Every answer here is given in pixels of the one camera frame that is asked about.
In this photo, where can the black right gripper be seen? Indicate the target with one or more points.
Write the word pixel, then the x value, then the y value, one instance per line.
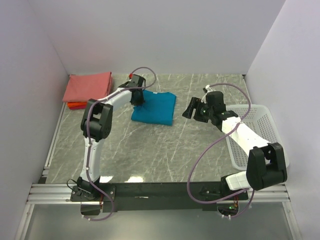
pixel 197 103

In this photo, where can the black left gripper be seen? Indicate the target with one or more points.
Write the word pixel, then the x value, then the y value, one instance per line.
pixel 141 101

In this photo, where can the teal blue t shirt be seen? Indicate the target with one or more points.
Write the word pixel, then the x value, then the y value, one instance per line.
pixel 158 108

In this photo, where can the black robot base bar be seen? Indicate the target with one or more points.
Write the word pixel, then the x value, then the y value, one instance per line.
pixel 143 196

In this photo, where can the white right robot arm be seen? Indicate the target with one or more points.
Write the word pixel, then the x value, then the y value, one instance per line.
pixel 266 165

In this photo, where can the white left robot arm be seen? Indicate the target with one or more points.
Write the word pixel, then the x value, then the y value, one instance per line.
pixel 96 125

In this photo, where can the folded salmon pink t shirt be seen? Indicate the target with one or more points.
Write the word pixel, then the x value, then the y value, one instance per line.
pixel 81 88

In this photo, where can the white perforated plastic basket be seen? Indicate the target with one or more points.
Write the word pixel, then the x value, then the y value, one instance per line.
pixel 259 120

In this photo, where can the folded orange t shirt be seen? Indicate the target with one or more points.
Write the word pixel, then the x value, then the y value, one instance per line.
pixel 71 104

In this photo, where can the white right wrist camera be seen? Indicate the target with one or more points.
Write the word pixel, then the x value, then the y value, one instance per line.
pixel 207 89

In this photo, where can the aluminium extrusion rail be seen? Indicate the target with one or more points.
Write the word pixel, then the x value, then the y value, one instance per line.
pixel 42 194

